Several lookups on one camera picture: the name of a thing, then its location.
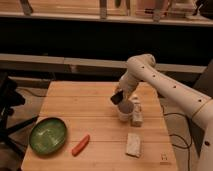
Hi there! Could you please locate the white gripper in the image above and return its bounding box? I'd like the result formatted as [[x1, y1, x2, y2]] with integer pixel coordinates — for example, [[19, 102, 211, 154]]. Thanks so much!
[[110, 73, 140, 105]]

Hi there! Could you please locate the white ceramic cup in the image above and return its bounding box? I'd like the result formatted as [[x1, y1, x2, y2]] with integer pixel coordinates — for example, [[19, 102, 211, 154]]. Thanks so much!
[[118, 100, 134, 122]]

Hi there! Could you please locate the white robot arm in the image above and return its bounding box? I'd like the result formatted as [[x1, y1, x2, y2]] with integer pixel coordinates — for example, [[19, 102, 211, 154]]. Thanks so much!
[[111, 54, 213, 171]]

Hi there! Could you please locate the white bottle figure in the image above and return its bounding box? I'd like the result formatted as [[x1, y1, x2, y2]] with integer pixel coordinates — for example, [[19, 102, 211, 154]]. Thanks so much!
[[131, 94, 143, 127]]

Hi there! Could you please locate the orange carrot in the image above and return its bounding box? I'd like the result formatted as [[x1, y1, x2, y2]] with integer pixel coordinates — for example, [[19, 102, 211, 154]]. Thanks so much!
[[71, 135, 90, 156]]

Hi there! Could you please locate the green bowl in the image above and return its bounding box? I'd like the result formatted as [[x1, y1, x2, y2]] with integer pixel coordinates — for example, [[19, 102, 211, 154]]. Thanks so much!
[[29, 117, 67, 156]]

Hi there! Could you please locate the dark cabinet right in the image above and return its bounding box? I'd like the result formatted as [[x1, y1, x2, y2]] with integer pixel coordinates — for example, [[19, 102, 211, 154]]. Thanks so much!
[[194, 59, 213, 98]]

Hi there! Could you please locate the black office chair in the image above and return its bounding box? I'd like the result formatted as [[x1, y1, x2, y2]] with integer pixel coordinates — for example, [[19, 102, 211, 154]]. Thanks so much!
[[0, 72, 38, 158]]

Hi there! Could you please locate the black cable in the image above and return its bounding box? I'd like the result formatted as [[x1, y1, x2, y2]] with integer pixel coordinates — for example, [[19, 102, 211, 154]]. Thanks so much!
[[163, 111, 194, 171]]

